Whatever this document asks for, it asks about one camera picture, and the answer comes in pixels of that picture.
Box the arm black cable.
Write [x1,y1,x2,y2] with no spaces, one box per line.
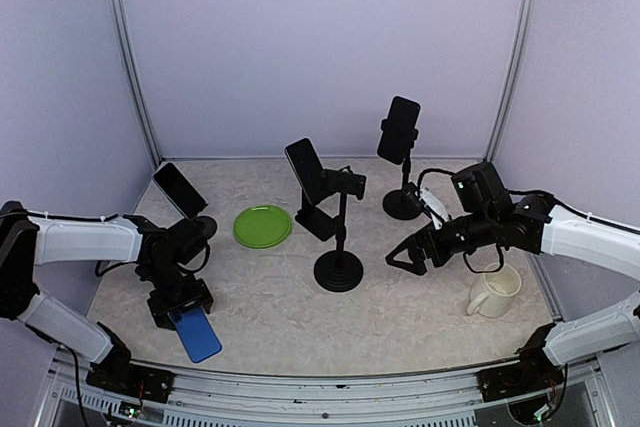
[417,166,640,273]
[94,241,211,278]

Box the black round-base clamp stand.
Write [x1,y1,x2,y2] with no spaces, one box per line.
[382,148,420,221]

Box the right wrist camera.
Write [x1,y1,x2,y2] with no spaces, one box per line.
[402,182,451,230]

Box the black phone purple edge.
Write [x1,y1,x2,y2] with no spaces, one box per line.
[284,138,326,205]

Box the black folding phone stand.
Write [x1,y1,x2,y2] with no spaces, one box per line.
[295,165,352,241]

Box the green plate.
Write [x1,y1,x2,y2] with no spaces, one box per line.
[233,205,292,249]

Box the aluminium frame post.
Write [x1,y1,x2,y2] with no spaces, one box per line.
[484,0,535,161]
[109,0,163,169]

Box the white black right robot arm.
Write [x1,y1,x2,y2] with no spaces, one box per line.
[385,162,639,391]

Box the left aluminium frame post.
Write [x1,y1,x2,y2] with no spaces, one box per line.
[109,0,163,169]

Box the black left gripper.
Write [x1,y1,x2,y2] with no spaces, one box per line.
[143,260,213,329]

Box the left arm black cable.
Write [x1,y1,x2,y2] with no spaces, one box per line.
[94,241,211,278]

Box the black phone teal case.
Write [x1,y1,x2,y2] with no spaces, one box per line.
[377,96,421,165]

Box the blue phone face down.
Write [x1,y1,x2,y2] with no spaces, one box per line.
[169,308,222,363]

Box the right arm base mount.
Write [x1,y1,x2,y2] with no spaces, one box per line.
[477,323,567,402]

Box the cream ceramic mug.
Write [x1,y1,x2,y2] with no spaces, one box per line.
[465,262,522,318]

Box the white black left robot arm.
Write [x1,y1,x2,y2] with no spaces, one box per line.
[1,201,217,392]

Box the right aluminium frame post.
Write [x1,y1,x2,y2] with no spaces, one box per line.
[484,0,535,161]

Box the front aluminium rail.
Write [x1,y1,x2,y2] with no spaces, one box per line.
[34,341,616,427]

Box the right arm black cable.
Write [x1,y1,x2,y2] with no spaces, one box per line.
[417,166,640,273]

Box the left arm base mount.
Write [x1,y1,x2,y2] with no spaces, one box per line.
[86,322,175,404]

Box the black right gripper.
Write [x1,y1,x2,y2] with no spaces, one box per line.
[386,208,497,276]

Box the black tall round-base stand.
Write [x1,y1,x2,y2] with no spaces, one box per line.
[314,166,366,293]

